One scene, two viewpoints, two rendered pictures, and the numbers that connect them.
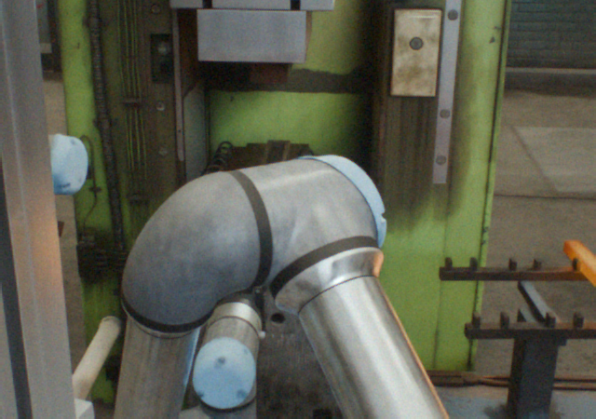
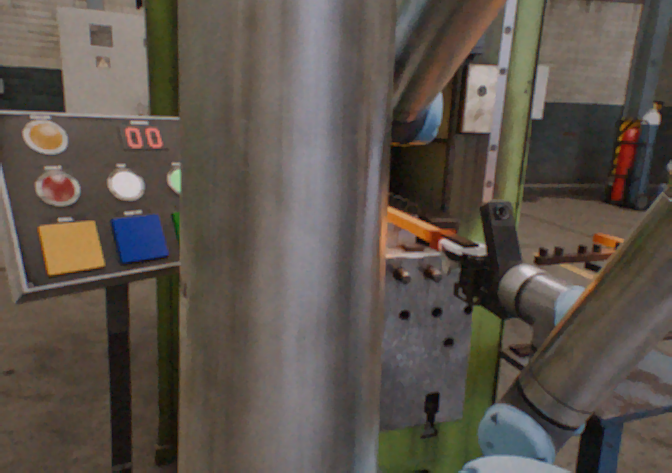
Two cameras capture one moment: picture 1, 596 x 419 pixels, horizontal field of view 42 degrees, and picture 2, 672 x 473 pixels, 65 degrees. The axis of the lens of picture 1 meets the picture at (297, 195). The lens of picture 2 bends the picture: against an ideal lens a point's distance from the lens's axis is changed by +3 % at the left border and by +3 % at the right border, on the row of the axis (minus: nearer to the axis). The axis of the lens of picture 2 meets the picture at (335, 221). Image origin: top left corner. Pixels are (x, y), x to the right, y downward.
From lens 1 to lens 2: 0.78 m
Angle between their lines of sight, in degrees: 21
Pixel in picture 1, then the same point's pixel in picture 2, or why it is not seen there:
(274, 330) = (400, 326)
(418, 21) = (484, 73)
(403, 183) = (463, 204)
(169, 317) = not seen: outside the picture
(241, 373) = not seen: hidden behind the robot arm
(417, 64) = (481, 107)
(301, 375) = (418, 364)
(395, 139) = (459, 168)
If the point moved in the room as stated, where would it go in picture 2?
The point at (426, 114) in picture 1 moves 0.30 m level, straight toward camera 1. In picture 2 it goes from (482, 148) to (546, 159)
